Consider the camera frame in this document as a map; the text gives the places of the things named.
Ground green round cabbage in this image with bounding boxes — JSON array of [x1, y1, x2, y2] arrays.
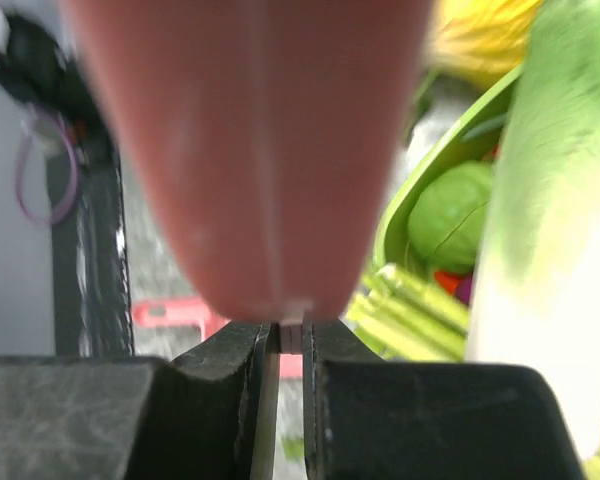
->
[[407, 161, 494, 275]]

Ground pink hand brush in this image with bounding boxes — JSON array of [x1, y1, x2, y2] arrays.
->
[[60, 1, 432, 353]]

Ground green celery stalks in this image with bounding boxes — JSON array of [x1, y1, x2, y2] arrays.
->
[[343, 263, 469, 363]]

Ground green plastic basket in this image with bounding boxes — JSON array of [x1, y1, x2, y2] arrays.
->
[[369, 67, 521, 277]]

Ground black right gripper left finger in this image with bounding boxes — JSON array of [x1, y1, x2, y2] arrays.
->
[[0, 323, 271, 479]]

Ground pink dustpan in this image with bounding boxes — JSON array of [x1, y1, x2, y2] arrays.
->
[[131, 296, 304, 381]]

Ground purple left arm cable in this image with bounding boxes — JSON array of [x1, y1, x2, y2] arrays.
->
[[13, 104, 79, 226]]

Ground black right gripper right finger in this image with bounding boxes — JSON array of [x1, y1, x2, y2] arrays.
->
[[302, 321, 584, 479]]

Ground large green napa cabbage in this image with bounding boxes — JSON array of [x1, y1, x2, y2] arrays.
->
[[467, 1, 600, 460]]

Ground yellow napa cabbage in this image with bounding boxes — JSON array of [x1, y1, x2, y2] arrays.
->
[[427, 0, 541, 90]]

